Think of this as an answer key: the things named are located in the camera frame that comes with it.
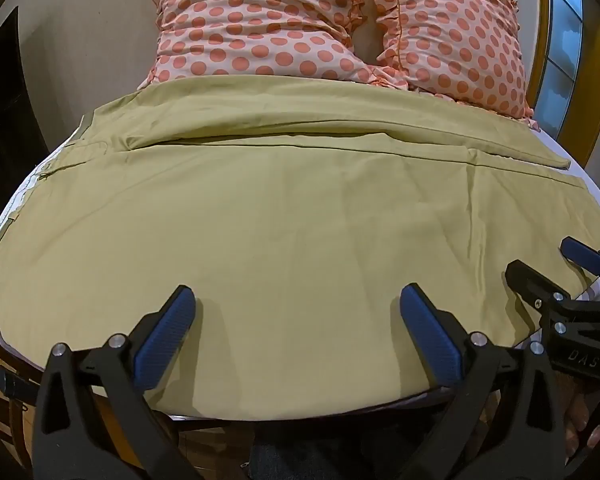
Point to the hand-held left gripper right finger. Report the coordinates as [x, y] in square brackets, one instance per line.
[432, 335]

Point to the orange polka dot pillow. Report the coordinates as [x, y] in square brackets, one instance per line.
[460, 40]
[250, 25]

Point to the wooden bed frame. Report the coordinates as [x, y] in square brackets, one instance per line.
[0, 410]

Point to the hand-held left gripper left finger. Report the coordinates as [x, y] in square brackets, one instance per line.
[166, 332]

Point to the person's right hand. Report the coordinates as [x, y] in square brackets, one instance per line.
[580, 417]

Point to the olive green pants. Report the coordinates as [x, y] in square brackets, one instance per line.
[280, 240]

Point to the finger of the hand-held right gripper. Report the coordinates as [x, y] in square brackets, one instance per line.
[582, 255]
[532, 285]

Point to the glass window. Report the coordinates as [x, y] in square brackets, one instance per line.
[565, 50]

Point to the yellow window frame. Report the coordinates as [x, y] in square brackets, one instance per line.
[599, 60]

